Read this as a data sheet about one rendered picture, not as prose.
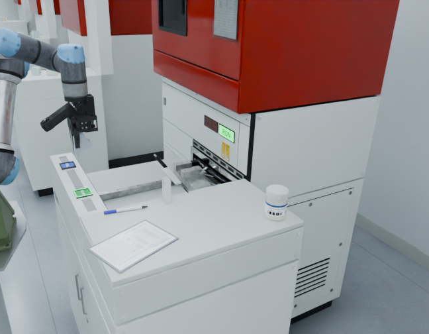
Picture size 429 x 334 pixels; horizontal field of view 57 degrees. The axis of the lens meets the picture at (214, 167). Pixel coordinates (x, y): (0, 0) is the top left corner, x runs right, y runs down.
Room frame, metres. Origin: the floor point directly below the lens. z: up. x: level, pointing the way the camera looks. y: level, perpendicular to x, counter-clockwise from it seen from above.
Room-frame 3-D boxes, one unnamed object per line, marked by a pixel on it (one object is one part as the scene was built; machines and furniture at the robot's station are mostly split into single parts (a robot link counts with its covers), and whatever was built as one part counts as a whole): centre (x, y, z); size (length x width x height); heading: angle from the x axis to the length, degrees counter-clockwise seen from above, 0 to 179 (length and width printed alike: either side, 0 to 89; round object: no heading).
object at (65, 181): (1.33, 0.52, 0.89); 0.55 x 0.09 x 0.14; 30
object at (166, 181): (1.19, 0.14, 1.03); 0.06 x 0.04 x 0.13; 120
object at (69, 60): (1.23, 0.45, 1.41); 0.09 x 0.08 x 0.11; 47
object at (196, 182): (1.50, 0.06, 0.87); 0.36 x 0.08 x 0.03; 30
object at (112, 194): (1.53, 0.29, 0.84); 0.50 x 0.02 x 0.03; 120
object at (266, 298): (1.34, 0.22, 0.41); 0.97 x 0.64 x 0.82; 30
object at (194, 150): (1.58, 0.00, 0.89); 0.44 x 0.02 x 0.10; 30
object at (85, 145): (1.22, 0.43, 1.14); 0.06 x 0.03 x 0.09; 120
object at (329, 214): (1.91, -0.22, 0.41); 0.82 x 0.71 x 0.82; 30
